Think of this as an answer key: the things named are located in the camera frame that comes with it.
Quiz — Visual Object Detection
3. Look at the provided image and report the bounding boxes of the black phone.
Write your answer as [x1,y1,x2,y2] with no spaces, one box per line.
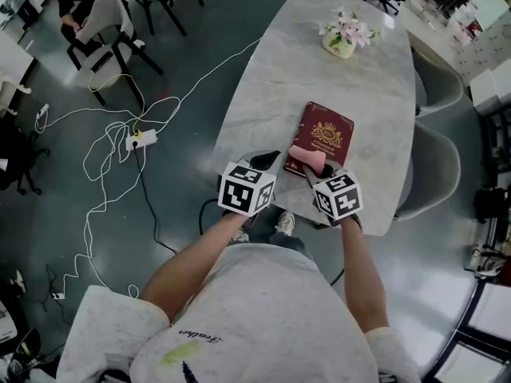
[90,52,115,73]

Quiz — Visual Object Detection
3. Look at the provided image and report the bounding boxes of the person's right forearm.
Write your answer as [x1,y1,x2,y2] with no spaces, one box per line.
[339,215,390,331]

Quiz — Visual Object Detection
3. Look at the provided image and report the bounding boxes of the white pot of pink flowers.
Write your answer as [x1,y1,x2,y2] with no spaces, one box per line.
[318,4,381,60]

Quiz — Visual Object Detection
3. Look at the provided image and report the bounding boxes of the dark red book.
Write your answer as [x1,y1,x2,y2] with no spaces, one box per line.
[282,101,355,177]

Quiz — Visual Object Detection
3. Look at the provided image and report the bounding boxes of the black cable loop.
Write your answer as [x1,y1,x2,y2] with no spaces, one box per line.
[198,197,224,235]

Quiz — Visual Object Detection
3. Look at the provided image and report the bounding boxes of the grey shell chair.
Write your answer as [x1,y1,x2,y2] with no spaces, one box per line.
[393,120,462,221]
[410,45,465,115]

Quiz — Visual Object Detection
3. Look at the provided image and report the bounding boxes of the black bag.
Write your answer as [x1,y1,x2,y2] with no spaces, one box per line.
[473,188,511,225]

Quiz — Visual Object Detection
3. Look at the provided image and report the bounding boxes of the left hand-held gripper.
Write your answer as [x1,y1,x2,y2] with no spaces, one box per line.
[217,148,282,218]

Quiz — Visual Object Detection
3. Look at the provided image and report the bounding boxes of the person's left forearm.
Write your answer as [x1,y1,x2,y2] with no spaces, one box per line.
[139,211,256,322]

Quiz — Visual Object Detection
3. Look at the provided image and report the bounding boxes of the person's grey t-shirt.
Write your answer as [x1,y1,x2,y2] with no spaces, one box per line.
[55,243,420,383]

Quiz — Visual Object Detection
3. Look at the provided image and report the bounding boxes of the person's blue jeans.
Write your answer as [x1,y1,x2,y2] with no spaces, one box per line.
[249,204,311,257]

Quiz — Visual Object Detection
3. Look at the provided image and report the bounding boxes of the yellow cable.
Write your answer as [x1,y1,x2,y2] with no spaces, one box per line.
[87,72,146,135]

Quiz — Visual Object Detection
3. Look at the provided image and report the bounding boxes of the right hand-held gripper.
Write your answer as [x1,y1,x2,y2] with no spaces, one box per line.
[300,158,363,229]

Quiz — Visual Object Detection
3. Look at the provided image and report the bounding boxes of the white storage cabinet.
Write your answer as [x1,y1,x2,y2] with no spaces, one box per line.
[450,0,511,115]

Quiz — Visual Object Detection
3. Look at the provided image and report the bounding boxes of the black power cable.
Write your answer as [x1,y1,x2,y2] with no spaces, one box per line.
[133,148,179,255]

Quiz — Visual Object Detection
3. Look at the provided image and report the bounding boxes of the long white cable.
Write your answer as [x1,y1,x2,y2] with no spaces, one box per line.
[34,38,263,301]

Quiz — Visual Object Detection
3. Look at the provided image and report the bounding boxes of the person's right shoe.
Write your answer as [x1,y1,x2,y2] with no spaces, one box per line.
[274,210,297,237]

